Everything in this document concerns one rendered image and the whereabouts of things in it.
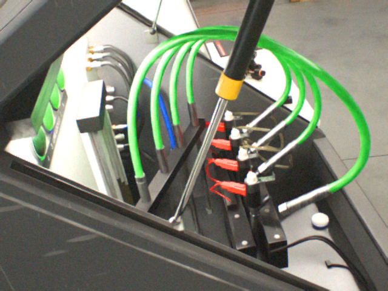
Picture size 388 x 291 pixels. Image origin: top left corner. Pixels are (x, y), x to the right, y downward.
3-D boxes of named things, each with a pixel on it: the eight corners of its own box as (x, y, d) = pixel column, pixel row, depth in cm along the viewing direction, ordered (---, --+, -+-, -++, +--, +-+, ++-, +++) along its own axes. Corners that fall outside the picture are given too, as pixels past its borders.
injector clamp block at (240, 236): (289, 290, 96) (287, 238, 87) (243, 299, 95) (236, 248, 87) (253, 190, 124) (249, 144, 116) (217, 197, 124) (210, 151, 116)
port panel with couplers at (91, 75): (128, 171, 102) (91, 39, 85) (113, 173, 102) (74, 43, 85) (128, 140, 113) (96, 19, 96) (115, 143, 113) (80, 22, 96)
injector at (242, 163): (267, 232, 102) (262, 156, 91) (246, 236, 102) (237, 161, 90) (264, 224, 104) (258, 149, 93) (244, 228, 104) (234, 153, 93)
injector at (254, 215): (277, 259, 95) (272, 180, 84) (254, 263, 95) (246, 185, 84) (273, 249, 98) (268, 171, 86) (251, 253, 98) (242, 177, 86)
